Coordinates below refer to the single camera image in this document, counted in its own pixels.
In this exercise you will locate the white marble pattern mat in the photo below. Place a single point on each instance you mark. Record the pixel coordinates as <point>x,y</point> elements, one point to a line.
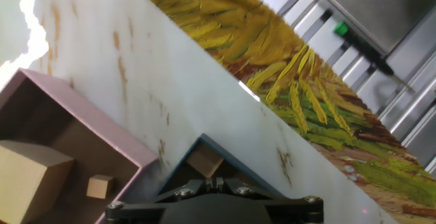
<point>170,81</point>

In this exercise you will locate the yellow green painted cloth strip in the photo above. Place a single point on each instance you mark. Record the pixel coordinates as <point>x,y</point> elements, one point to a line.
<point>289,81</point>

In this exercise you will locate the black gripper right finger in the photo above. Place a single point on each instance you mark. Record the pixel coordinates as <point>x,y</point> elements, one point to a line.
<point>293,208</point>

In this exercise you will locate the medium wooden cube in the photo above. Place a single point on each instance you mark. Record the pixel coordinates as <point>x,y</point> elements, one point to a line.
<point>204,162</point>

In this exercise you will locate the square silver metal plate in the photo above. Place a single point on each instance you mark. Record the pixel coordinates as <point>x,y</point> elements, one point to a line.
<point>381,9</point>

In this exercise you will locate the large wooden cube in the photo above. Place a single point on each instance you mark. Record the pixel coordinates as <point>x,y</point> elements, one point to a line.
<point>27,183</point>

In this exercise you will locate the dark blue cardboard box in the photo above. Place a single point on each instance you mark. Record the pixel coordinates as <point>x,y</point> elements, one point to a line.
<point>238,162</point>

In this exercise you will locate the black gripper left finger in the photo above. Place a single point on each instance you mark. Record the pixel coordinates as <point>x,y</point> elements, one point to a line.
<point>143,208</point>

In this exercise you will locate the tiny wooden cube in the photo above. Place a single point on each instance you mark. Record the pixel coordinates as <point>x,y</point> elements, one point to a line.
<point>99,186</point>

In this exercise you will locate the pink cardboard box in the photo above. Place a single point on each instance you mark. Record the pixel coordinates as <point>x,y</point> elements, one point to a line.
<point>95,128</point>

